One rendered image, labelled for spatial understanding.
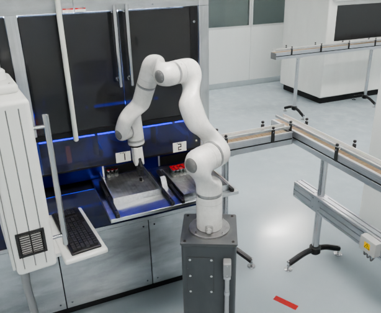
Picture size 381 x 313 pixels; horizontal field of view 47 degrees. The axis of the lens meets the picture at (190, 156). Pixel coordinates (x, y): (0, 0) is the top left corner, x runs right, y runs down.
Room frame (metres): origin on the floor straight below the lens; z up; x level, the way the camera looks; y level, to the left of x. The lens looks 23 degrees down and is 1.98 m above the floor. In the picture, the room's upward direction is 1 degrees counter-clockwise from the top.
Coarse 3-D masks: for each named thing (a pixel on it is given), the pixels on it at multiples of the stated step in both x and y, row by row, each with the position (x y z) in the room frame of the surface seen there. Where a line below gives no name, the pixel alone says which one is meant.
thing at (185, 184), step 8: (168, 176) 2.18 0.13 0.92; (176, 176) 2.25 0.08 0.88; (184, 176) 2.25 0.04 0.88; (216, 176) 2.20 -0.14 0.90; (176, 184) 2.15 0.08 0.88; (184, 184) 2.14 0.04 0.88; (192, 184) 2.14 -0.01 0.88; (224, 184) 2.11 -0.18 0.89; (184, 192) 2.06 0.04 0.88; (192, 192) 1.99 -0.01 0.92
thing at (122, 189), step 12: (144, 168) 2.31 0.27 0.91; (108, 180) 2.22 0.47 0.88; (120, 180) 2.22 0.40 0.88; (132, 180) 2.21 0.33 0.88; (144, 180) 2.21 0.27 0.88; (108, 192) 2.06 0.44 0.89; (120, 192) 2.08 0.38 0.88; (132, 192) 2.07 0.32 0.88; (144, 192) 2.01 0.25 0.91; (156, 192) 2.03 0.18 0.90
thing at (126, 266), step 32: (128, 224) 2.24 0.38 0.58; (160, 224) 2.31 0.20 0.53; (0, 256) 1.96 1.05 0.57; (96, 256) 2.15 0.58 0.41; (128, 256) 2.23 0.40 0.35; (160, 256) 2.30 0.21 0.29; (0, 288) 1.95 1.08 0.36; (32, 288) 2.01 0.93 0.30; (96, 288) 2.14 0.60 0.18; (128, 288) 2.22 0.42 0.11
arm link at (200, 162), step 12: (204, 144) 1.74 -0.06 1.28; (192, 156) 1.65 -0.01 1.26; (204, 156) 1.65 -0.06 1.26; (216, 156) 1.68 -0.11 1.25; (192, 168) 1.64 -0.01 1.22; (204, 168) 1.63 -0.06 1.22; (216, 168) 1.71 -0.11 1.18; (204, 180) 1.65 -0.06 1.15; (216, 180) 1.71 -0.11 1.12; (204, 192) 1.68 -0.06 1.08; (216, 192) 1.68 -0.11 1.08
